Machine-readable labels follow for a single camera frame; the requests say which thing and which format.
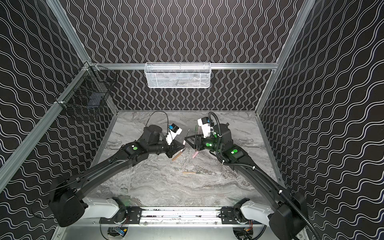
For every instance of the pink pen cap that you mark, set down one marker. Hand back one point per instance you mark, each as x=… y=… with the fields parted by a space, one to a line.
x=195 y=154

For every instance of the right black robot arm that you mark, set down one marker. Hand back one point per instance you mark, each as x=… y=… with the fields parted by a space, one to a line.
x=286 y=214

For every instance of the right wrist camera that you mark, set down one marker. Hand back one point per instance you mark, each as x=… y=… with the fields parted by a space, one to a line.
x=205 y=124

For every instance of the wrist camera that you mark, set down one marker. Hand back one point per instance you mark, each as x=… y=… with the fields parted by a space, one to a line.
x=205 y=124
x=174 y=130

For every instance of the brown pen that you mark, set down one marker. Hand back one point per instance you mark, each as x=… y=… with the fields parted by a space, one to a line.
x=177 y=156

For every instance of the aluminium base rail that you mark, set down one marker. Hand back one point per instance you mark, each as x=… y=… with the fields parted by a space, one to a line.
x=180 y=215

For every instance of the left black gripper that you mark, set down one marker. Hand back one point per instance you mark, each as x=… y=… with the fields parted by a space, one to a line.
x=173 y=149

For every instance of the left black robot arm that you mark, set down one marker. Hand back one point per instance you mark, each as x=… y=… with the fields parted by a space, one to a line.
x=68 y=196

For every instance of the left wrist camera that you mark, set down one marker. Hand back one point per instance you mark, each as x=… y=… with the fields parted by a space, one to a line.
x=174 y=130

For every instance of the white wire mesh basket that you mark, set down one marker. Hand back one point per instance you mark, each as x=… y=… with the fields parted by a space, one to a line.
x=177 y=75

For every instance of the black wire mesh basket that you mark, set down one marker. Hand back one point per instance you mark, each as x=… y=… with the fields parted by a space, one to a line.
x=90 y=98

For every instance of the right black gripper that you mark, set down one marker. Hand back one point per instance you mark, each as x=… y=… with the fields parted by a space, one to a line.
x=197 y=142

